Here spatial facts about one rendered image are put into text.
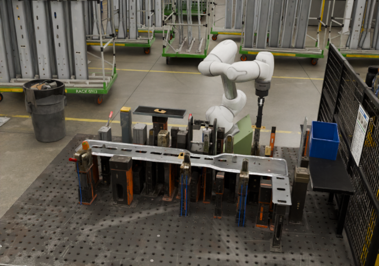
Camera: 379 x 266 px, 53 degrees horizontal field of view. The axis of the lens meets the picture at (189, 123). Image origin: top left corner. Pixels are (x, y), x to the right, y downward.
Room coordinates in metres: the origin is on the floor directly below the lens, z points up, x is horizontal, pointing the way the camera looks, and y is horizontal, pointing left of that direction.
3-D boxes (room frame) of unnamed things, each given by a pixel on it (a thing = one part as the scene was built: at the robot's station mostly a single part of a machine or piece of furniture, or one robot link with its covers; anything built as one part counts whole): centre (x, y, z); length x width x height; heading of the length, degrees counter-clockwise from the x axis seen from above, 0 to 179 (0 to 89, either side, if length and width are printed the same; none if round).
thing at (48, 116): (4.52, 1.82, 0.36); 0.54 x 0.50 x 0.73; 175
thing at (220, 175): (1.97, -0.19, 0.84); 0.11 x 0.08 x 0.29; 170
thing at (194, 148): (2.37, -0.09, 0.94); 0.18 x 0.13 x 0.49; 80
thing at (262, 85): (2.10, -0.41, 1.52); 0.09 x 0.09 x 0.06
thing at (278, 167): (2.18, 0.07, 1.00); 1.38 x 0.22 x 0.02; 80
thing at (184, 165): (2.00, 0.02, 0.87); 0.12 x 0.09 x 0.35; 170
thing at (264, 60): (2.09, -0.40, 1.63); 0.13 x 0.11 x 0.16; 123
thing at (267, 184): (1.90, -0.45, 0.84); 0.11 x 0.10 x 0.28; 170
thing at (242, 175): (1.91, -0.32, 0.87); 0.12 x 0.09 x 0.35; 170
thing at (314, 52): (9.14, -2.12, 0.88); 1.91 x 1.00 x 1.76; 82
